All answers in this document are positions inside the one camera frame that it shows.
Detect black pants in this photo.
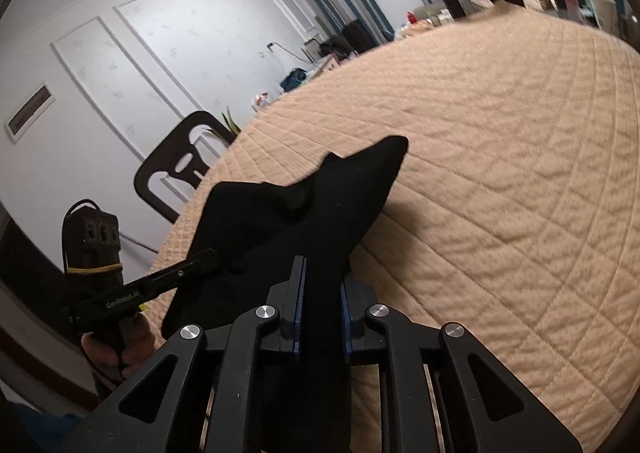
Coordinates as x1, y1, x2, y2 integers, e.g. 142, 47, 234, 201
161, 135, 409, 453

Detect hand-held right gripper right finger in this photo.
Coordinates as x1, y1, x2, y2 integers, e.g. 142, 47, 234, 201
342, 275, 583, 453

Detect person's left hand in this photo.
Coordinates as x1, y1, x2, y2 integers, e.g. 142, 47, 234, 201
81, 315, 157, 383

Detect green potted plant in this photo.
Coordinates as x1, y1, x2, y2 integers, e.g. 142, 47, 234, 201
212, 107, 242, 146

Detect dark blue bag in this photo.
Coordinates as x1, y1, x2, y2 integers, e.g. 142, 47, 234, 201
280, 68, 308, 91

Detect white sideboard cabinet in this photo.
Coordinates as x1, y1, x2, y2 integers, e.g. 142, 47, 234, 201
250, 53, 351, 108

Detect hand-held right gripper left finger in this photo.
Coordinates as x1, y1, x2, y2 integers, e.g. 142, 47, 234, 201
60, 255, 306, 453

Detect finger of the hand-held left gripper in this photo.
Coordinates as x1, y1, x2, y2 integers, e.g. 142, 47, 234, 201
142, 249, 221, 295

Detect person's blue clothing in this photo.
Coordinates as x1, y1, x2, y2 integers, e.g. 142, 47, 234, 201
0, 400, 83, 453

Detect beige quilted blanket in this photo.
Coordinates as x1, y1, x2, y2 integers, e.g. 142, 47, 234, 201
147, 3, 640, 453

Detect black suitcase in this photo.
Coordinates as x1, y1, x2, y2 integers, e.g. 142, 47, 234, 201
342, 20, 373, 54

